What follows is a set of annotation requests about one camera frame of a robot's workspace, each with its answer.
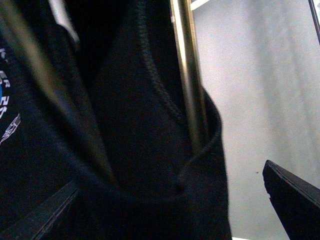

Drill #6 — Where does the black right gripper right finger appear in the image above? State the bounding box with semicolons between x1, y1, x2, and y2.
262;160;320;240

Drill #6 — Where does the black printed t-shirt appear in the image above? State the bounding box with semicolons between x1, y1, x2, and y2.
0;0;232;240

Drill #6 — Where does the upper grey rack rod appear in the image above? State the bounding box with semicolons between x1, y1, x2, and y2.
308;0;320;43

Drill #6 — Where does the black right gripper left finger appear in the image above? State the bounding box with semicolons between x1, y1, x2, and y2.
0;181;79;240

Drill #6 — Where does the metal clothes hanger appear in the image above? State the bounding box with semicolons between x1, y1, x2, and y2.
0;0;208;186

